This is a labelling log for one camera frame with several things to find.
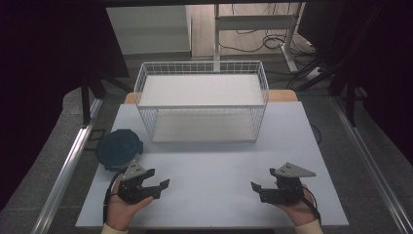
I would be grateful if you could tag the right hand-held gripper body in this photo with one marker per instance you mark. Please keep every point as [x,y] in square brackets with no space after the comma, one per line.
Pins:
[285,191]

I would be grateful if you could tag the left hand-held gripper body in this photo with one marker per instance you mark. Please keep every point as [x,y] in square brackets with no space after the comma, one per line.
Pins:
[130,190]

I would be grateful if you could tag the person's left hand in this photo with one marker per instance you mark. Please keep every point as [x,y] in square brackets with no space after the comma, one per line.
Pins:
[120,213]

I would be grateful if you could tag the person's right hand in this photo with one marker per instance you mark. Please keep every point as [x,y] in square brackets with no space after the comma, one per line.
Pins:
[302,211]

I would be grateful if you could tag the dark blue round container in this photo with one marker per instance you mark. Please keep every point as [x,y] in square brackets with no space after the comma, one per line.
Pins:
[117,149]

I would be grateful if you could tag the wooden table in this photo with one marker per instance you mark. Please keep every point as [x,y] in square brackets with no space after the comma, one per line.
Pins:
[285,95]

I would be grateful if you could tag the black stand legs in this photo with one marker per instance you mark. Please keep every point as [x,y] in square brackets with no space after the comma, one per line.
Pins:
[350,104]
[85,104]

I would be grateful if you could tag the white power strip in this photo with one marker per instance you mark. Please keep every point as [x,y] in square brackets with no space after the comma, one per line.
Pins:
[314,72]

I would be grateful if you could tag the dark curtain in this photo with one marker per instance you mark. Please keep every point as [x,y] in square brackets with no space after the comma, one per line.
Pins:
[383,65]
[42,81]

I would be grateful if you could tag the white cabinet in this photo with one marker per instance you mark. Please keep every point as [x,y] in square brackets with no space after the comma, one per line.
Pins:
[149,29]

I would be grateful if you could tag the aluminium rail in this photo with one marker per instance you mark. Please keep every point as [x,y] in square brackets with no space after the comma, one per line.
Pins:
[69,162]
[373,169]

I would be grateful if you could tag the white desk frame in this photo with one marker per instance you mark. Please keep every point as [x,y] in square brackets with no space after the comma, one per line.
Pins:
[256,22]

